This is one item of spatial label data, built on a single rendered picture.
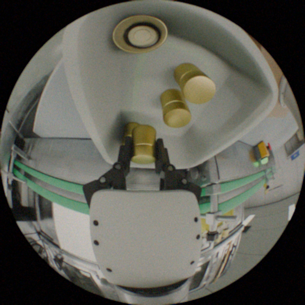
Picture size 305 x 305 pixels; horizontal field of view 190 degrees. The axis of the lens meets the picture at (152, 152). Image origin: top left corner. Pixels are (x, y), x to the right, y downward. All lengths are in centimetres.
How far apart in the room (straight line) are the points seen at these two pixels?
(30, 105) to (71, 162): 58
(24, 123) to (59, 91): 55
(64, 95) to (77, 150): 16
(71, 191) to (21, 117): 57
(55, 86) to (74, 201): 27
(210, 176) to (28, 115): 87
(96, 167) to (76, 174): 6
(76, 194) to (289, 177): 638
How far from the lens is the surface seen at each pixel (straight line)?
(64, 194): 33
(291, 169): 619
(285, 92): 29
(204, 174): 22
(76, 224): 53
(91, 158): 27
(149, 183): 24
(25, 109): 75
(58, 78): 21
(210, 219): 21
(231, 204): 30
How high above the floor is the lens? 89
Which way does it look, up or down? 24 degrees down
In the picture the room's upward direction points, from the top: 179 degrees clockwise
